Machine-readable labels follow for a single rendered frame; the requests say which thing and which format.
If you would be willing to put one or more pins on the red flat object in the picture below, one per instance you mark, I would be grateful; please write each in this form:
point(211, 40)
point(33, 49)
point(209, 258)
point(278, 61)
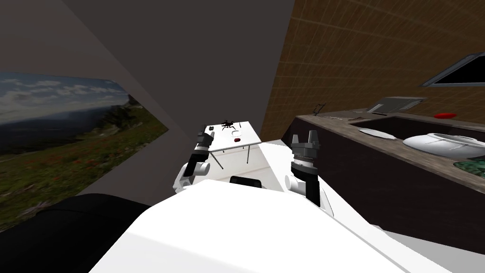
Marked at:
point(445, 115)

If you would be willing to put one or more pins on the small white plate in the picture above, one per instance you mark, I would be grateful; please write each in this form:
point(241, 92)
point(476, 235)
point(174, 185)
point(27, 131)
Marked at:
point(236, 133)

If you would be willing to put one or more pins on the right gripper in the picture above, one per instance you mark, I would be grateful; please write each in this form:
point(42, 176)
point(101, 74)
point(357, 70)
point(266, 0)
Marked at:
point(305, 149)

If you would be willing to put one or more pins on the black spidery object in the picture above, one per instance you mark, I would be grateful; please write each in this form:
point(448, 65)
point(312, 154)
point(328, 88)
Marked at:
point(227, 124)

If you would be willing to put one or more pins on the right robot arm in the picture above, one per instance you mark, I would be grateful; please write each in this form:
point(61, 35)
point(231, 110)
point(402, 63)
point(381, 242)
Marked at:
point(311, 185)

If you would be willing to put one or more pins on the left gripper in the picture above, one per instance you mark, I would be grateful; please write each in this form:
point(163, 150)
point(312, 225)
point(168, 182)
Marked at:
point(204, 143)

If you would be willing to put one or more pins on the white table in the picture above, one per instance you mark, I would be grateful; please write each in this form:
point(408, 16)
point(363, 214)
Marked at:
point(248, 132)

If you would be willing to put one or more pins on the landscape picture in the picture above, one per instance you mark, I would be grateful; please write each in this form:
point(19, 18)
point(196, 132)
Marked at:
point(64, 144)

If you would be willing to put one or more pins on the green patterned cloth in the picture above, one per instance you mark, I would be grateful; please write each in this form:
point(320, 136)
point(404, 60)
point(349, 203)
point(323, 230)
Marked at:
point(473, 167)

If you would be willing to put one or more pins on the thin black faucet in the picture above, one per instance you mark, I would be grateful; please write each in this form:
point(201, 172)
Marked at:
point(318, 109)

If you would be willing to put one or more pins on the grey box appliance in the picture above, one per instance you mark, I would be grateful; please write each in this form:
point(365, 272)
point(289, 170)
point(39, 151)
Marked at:
point(398, 104)

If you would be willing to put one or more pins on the grey framed dark window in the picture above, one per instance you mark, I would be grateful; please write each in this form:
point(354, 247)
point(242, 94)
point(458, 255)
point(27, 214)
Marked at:
point(462, 74)

